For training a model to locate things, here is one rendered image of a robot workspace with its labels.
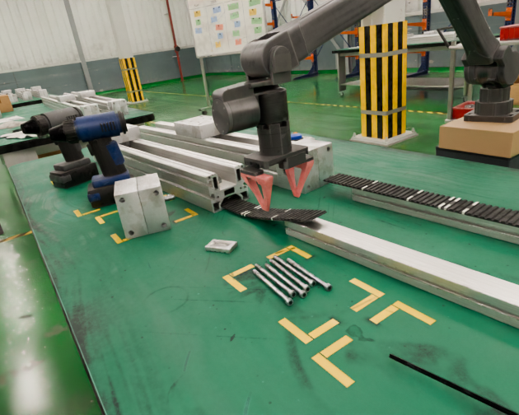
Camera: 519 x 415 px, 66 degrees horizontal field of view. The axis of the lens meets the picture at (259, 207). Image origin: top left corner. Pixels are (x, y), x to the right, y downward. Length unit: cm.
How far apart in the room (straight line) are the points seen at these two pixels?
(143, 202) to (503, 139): 83
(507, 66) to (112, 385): 105
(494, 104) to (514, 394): 85
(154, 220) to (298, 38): 43
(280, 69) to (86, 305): 46
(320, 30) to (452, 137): 57
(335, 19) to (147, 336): 58
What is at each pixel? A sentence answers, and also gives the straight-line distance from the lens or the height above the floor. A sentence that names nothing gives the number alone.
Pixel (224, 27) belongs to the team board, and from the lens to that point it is 693.
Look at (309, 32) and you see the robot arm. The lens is 71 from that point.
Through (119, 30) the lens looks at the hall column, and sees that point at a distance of 1111.
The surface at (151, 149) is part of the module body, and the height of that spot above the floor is 85.
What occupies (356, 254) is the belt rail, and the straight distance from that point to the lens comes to 64.
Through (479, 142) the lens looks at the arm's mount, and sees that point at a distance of 115.
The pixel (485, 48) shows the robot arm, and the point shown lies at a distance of 113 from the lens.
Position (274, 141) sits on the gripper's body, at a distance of 68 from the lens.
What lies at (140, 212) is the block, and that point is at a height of 83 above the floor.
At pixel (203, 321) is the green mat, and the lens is 56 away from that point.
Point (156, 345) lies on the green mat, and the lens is 54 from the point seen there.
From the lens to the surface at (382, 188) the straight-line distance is 82.
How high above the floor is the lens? 111
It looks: 23 degrees down
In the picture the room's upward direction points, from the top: 8 degrees counter-clockwise
